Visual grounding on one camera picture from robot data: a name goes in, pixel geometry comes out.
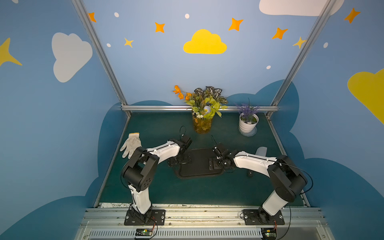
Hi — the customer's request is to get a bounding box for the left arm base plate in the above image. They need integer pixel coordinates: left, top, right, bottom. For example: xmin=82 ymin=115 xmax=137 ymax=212
xmin=124 ymin=209 xmax=166 ymax=226

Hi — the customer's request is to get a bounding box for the flower bouquet in amber vase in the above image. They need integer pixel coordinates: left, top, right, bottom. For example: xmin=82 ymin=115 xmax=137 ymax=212
xmin=173 ymin=85 xmax=228 ymax=134

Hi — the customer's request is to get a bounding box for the left controller board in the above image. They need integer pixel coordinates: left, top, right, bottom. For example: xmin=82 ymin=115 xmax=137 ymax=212
xmin=135 ymin=229 xmax=154 ymax=239

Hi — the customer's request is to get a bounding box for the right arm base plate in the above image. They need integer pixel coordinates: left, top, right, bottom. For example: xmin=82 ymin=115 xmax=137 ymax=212
xmin=240 ymin=209 xmax=285 ymax=226

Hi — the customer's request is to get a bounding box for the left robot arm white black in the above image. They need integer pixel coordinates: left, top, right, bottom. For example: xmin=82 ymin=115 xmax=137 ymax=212
xmin=121 ymin=135 xmax=192 ymax=215

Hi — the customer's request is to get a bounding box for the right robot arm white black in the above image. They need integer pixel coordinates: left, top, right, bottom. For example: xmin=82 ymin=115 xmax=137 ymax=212
xmin=213 ymin=144 xmax=308 ymax=218

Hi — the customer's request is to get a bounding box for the lavender plant in white pot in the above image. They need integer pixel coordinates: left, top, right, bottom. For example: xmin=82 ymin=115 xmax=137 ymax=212
xmin=236 ymin=103 xmax=260 ymax=137

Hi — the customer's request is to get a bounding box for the right controller board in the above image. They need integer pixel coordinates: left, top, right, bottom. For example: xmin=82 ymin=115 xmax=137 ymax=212
xmin=261 ymin=229 xmax=277 ymax=240

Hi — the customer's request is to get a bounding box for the aluminium frame rail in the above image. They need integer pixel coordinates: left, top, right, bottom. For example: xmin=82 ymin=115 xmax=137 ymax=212
xmin=121 ymin=104 xmax=280 ymax=113

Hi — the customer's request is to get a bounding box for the black cutting board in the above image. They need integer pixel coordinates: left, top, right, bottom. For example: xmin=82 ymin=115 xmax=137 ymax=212
xmin=173 ymin=148 xmax=224 ymax=180

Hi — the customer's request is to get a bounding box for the controller board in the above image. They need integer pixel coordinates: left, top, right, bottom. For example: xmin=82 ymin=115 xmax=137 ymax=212
xmin=261 ymin=229 xmax=277 ymax=240
xmin=135 ymin=229 xmax=154 ymax=239

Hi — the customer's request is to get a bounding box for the white work glove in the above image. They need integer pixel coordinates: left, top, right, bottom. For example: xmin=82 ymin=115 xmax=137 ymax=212
xmin=120 ymin=133 xmax=142 ymax=159

